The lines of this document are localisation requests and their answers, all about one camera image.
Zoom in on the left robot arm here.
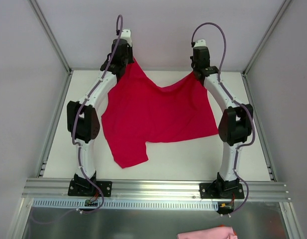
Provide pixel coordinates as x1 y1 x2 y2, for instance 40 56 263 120
67 37 133 196

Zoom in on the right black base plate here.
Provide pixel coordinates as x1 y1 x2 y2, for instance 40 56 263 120
199 173 245 199

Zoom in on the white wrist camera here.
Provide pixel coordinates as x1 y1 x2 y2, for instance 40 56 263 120
120 29 131 41
193 39 206 48

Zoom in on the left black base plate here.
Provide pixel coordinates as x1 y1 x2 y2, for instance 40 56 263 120
68 173 112 197

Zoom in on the left aluminium frame post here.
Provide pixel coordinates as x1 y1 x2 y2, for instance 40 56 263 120
28 0 74 75

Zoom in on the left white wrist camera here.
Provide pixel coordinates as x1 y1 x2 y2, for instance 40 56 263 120
120 29 131 41

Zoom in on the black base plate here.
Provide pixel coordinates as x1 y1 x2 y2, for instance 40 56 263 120
199 173 245 199
68 173 112 197

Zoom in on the slotted grey cable duct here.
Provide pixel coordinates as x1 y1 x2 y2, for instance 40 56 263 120
32 198 218 211

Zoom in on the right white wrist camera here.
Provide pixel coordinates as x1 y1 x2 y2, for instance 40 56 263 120
193 39 206 48

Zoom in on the light pink folded shirt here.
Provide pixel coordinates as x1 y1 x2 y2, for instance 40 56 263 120
177 227 238 239

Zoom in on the red t-shirt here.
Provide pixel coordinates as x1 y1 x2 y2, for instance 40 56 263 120
102 62 218 168

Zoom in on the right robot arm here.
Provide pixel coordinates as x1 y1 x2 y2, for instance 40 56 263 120
190 41 253 198

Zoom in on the right aluminium frame post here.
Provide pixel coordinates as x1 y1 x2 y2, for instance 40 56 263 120
242 0 293 77

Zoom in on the aluminium front rail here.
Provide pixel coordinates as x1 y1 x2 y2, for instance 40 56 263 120
21 178 292 202

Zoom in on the aluminium frame post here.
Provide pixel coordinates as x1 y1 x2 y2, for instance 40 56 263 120
28 0 74 75
242 0 293 77

